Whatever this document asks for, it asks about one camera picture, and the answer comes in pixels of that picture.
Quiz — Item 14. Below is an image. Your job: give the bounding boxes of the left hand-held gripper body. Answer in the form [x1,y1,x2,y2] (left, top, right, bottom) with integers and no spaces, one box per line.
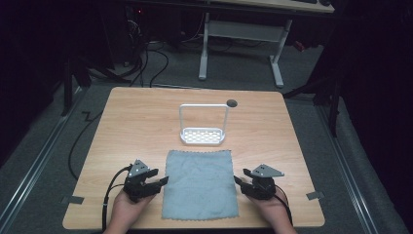
[122,159,158,204]

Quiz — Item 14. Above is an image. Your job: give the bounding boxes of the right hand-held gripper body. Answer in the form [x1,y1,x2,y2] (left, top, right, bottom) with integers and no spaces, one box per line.
[247,164,285,201]

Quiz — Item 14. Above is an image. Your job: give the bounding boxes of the grey-blue cloth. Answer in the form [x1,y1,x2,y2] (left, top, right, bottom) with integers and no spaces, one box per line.
[161,149,240,221]

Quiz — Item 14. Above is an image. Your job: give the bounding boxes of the white rack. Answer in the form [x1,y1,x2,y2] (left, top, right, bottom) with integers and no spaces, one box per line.
[178,102,231,146]

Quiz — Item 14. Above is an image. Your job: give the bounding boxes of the person's left hand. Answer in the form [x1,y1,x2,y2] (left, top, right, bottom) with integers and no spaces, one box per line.
[108,187,158,229]

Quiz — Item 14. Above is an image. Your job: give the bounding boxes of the person's right hand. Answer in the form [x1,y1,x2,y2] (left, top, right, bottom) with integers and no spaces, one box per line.
[250,190,294,229]

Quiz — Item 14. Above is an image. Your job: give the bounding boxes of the grey tape piece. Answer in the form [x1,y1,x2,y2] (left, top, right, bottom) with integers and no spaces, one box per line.
[306,190,325,201]
[60,194,85,206]

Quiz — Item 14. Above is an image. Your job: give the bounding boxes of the black metal stand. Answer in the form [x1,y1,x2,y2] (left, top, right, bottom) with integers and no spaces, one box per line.
[59,58,94,118]
[282,72,343,138]

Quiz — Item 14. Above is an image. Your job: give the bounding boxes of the white-legged wooden desk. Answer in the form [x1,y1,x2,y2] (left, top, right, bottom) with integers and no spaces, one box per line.
[197,0,336,90]

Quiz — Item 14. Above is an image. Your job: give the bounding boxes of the black computer tower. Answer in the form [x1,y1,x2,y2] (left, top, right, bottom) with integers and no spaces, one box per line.
[124,5,148,66]

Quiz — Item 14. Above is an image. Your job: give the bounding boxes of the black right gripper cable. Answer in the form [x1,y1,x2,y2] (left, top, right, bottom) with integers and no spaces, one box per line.
[274,185,294,226]

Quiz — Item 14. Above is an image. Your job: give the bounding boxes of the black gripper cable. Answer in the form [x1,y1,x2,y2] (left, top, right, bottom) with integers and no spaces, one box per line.
[100,165,133,233]
[274,185,294,226]

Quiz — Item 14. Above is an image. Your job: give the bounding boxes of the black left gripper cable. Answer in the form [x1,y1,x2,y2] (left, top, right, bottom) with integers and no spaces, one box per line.
[100,165,133,233]

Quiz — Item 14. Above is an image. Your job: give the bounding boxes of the black floor cable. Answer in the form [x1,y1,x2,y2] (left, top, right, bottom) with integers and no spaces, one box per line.
[67,110,105,181]

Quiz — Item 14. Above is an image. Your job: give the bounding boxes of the metal floor rail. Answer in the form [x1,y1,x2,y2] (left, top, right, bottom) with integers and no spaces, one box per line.
[316,104,380,234]
[0,87,84,230]

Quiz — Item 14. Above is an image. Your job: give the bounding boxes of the bundle of black cables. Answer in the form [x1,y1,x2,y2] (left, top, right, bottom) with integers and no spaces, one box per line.
[114,40,170,89]

